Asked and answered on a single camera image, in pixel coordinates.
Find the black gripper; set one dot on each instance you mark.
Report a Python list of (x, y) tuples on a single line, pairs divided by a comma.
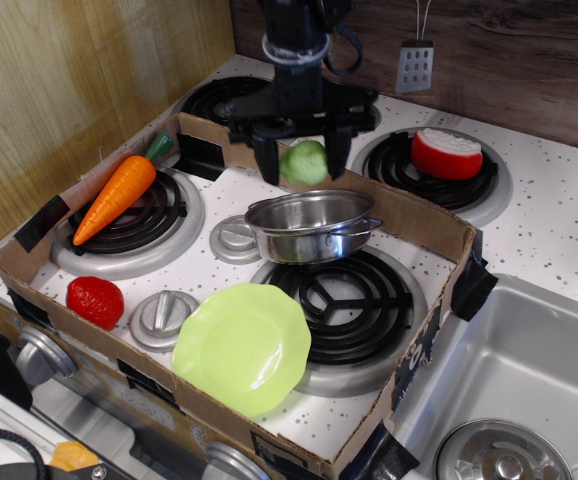
[(301, 103)]

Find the light green toy broccoli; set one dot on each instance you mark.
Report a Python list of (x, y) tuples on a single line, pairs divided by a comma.
[(305, 163)]

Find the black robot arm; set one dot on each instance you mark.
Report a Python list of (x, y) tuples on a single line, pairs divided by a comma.
[(303, 38)]

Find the small steel pan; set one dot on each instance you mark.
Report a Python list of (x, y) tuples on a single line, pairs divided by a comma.
[(312, 227)]

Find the back silver stove knob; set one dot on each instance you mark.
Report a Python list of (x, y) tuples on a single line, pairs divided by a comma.
[(377, 116)]

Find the silver stove knob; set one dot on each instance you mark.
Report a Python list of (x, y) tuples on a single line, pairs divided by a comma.
[(156, 322), (232, 241), (377, 116)]

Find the back right black burner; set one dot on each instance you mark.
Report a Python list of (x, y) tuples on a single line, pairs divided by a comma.
[(478, 200)]

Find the black burner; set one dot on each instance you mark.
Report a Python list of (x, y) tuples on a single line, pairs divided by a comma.
[(150, 234), (208, 100), (362, 311), (478, 200)]

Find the back left black burner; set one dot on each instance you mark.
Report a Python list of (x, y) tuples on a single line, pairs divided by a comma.
[(208, 100)]

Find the middle silver stove knob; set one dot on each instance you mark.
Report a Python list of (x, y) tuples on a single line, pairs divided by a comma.
[(232, 241)]

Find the hanging steel spatula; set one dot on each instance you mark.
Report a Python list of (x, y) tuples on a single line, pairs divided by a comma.
[(415, 65)]

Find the red white toy cheese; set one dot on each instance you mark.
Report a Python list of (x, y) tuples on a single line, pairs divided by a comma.
[(445, 156)]

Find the front left black burner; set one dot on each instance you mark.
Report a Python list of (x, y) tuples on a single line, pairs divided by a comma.
[(150, 234)]

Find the orange toy carrot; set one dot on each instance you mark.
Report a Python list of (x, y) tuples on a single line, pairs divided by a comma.
[(133, 177)]

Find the front right black burner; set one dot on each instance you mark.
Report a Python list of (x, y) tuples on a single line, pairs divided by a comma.
[(362, 311)]

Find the light green plastic plate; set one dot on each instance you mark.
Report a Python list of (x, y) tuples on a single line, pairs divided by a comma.
[(246, 346)]

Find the front silver stove knob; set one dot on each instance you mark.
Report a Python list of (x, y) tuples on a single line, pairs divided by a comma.
[(156, 322)]

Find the red toy strawberry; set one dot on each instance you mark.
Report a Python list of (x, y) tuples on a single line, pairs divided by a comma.
[(97, 300)]

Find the steel sink basin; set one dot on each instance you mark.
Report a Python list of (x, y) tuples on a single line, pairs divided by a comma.
[(515, 360)]

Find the right front panel knob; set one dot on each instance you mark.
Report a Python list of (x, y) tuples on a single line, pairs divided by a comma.
[(224, 462)]

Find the panel knob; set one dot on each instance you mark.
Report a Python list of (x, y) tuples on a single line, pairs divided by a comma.
[(41, 359), (224, 462)]

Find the left front panel knob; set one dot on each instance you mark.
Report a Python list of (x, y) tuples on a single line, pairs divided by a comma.
[(41, 359)]

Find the steel pot lid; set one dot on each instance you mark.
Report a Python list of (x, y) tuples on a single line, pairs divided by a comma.
[(498, 450)]

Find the yellow toy food piece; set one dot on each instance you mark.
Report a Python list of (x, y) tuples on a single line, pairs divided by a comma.
[(72, 455)]

